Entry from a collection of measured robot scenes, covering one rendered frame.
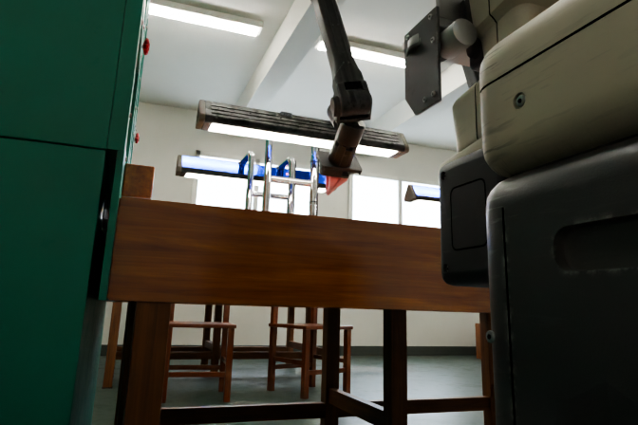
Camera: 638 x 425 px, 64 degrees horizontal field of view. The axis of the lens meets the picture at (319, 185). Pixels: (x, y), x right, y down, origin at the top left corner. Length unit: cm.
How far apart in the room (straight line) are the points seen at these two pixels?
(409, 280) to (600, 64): 83
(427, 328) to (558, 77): 711
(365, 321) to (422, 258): 585
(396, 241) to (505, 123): 73
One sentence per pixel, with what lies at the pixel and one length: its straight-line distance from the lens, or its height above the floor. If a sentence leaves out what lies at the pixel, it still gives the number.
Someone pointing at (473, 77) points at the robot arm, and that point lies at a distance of 143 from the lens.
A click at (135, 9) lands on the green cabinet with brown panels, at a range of 108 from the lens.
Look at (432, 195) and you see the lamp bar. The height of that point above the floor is 106.
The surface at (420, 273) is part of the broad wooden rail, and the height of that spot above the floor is 66.
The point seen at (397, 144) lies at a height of 106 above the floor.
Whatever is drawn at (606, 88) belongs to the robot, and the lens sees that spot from 37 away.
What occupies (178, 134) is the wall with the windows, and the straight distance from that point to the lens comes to 665.
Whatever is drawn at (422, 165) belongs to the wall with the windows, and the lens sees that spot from 772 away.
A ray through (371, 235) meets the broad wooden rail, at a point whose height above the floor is 73.
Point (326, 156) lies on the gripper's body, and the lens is 120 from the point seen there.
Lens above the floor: 58
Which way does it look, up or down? 14 degrees up
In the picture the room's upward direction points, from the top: 2 degrees clockwise
